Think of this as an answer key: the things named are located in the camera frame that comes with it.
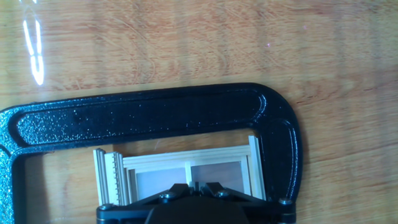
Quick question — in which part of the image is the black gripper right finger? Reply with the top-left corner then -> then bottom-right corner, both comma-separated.
195,181 -> 296,224

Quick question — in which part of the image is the black metal C-clamp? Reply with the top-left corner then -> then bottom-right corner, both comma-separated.
0,82 -> 304,224

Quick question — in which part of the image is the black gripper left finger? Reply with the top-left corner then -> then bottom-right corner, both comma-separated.
96,181 -> 197,224

